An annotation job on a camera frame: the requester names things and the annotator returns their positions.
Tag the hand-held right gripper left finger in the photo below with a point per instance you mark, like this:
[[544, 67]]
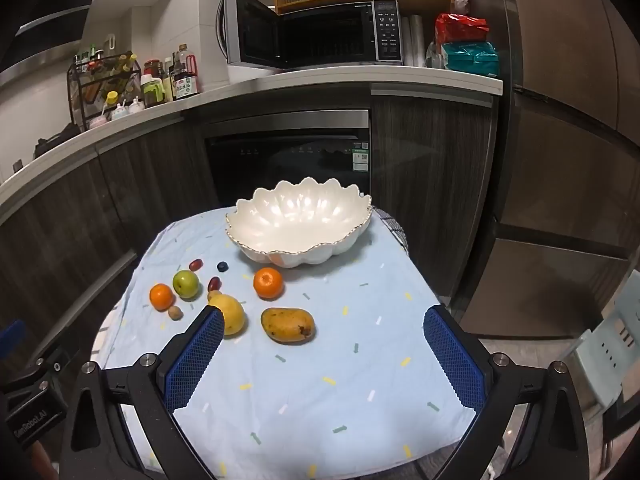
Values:
[[195, 360]]

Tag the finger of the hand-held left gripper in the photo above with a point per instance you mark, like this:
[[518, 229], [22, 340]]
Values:
[[45, 377], [10, 335]]

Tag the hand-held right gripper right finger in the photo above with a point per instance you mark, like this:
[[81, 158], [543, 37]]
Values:
[[455, 360]]

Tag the brown longan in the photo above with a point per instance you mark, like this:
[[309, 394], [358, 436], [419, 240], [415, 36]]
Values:
[[175, 313]]

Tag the yellow pear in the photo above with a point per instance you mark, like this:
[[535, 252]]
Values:
[[232, 316]]

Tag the orange mandarin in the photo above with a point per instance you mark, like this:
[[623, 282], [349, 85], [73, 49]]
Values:
[[268, 283], [160, 296]]

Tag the green apple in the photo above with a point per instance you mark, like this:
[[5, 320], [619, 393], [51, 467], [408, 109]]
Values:
[[186, 285]]

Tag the red date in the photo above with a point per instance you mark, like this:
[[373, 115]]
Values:
[[196, 263], [214, 283]]

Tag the blueberry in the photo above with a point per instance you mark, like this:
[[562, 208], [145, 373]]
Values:
[[222, 266]]

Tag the white scalloped ceramic bowl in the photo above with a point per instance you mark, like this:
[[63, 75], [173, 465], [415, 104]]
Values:
[[300, 220]]

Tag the light blue patterned tablecloth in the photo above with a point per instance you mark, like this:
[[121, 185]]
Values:
[[325, 360]]

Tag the dark plaid cloth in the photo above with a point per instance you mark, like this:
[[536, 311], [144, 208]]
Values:
[[395, 222]]

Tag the light green chair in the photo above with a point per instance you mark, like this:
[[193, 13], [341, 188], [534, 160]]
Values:
[[620, 320]]

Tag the dark wood lower cabinet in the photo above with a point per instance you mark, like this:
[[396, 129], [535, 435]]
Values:
[[430, 170]]

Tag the black bag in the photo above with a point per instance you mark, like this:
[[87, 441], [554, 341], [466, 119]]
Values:
[[55, 140]]

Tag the built-in black oven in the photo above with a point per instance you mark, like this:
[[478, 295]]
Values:
[[280, 170]]

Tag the dark refrigerator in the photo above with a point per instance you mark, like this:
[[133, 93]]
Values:
[[560, 160]]

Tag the small pink jar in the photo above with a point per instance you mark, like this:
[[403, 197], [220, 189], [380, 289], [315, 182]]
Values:
[[98, 121]]

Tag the small white jar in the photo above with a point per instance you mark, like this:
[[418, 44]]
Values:
[[136, 105], [120, 110]]

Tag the yellow capped bottle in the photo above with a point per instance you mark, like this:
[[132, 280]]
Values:
[[111, 102]]

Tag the white capped oil bottle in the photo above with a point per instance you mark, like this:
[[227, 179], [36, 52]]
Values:
[[167, 82]]

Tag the large soy sauce bottle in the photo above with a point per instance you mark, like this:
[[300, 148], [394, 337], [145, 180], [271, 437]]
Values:
[[186, 80]]

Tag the row of seasoning bottles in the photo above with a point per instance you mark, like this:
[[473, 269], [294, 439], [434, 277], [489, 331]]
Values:
[[107, 67]]

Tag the red lidded jar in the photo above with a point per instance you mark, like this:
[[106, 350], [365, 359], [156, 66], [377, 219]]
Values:
[[153, 67]]

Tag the teal plastic bag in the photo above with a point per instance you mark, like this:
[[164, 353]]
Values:
[[472, 59]]

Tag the clear plastic bag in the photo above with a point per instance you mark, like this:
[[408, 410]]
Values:
[[434, 55]]

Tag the white kitchen countertop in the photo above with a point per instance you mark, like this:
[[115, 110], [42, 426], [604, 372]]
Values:
[[325, 82]]

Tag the black range hood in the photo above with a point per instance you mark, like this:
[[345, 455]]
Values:
[[45, 25]]

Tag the white plastic roll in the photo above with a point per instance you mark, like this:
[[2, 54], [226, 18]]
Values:
[[419, 40]]

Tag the red plastic bag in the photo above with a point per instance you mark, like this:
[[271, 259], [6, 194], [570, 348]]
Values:
[[460, 27]]

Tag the silver black microwave oven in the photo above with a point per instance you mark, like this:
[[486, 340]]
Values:
[[387, 30]]

